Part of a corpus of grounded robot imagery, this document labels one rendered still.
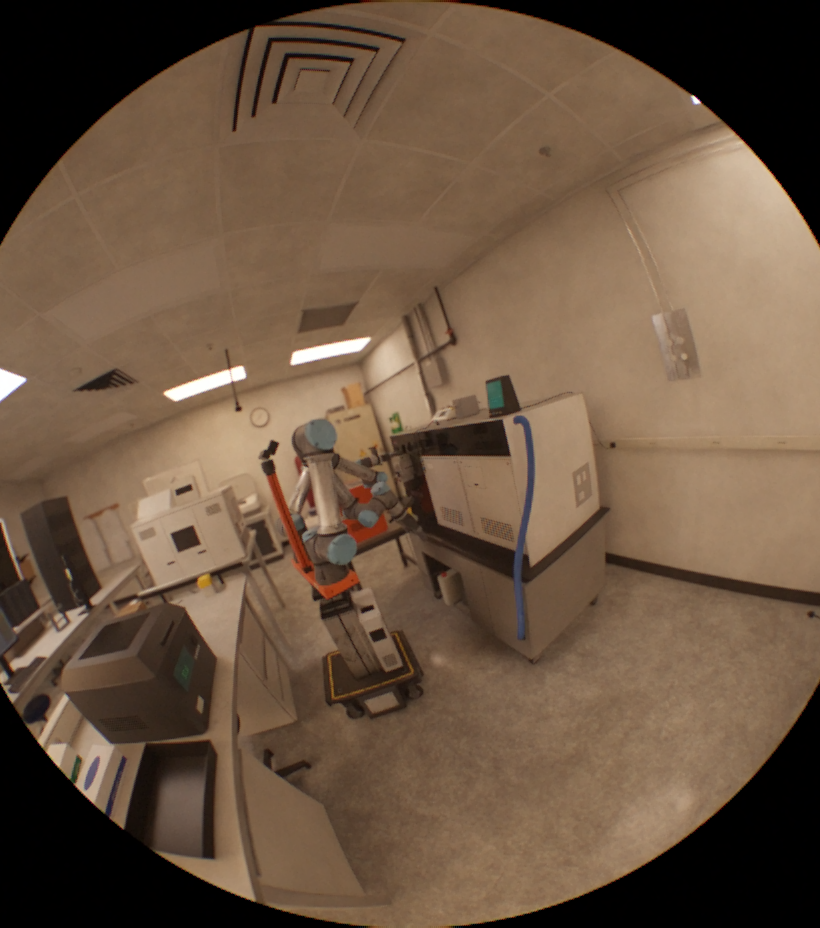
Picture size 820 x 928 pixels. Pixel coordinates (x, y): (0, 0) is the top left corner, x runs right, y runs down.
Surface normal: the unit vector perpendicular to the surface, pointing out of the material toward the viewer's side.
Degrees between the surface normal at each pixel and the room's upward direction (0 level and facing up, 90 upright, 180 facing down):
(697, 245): 90
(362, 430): 90
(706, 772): 0
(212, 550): 90
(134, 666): 58
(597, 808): 0
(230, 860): 0
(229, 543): 90
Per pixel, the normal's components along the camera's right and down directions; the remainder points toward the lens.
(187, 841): -0.27, -0.95
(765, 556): -0.86, 0.31
